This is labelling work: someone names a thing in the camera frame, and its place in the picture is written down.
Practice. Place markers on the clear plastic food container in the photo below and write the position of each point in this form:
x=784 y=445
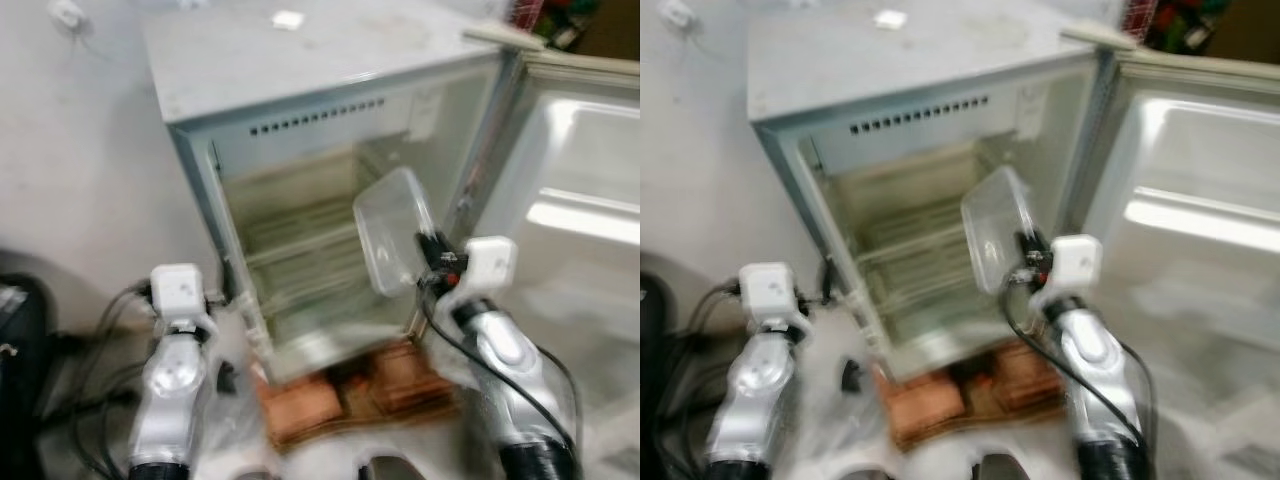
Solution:
x=995 y=230
x=390 y=230

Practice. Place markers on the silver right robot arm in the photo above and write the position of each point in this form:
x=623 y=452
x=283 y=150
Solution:
x=1100 y=370
x=510 y=370

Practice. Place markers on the white fridge door shelf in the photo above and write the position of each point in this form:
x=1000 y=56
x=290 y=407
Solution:
x=590 y=220
x=1200 y=225

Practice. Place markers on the white fridge door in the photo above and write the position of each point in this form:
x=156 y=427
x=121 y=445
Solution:
x=1190 y=150
x=570 y=150

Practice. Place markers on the grey mini fridge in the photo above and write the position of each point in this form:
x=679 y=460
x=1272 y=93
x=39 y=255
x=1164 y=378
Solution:
x=300 y=70
x=900 y=70

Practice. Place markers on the orange brick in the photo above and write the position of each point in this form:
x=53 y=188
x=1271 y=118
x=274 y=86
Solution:
x=1030 y=380
x=920 y=410
x=295 y=410
x=415 y=380

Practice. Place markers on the black bag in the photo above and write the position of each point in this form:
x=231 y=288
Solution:
x=648 y=370
x=20 y=370

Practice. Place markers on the red green colourful item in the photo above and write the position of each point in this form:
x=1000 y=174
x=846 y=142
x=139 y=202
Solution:
x=555 y=20
x=1180 y=22

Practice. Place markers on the small white flat object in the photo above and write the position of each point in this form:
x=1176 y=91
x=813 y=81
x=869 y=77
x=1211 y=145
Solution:
x=889 y=19
x=287 y=20

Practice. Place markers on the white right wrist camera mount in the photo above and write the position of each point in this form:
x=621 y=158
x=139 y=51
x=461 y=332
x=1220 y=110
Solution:
x=488 y=262
x=1073 y=262

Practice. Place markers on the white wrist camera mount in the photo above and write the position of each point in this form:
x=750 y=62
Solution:
x=178 y=292
x=488 y=262
x=1073 y=262
x=768 y=292

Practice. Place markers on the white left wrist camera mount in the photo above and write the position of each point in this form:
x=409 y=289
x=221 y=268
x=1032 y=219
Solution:
x=178 y=292
x=768 y=292

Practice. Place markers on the white wall fitting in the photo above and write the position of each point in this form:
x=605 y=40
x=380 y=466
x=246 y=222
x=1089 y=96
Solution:
x=677 y=12
x=68 y=14

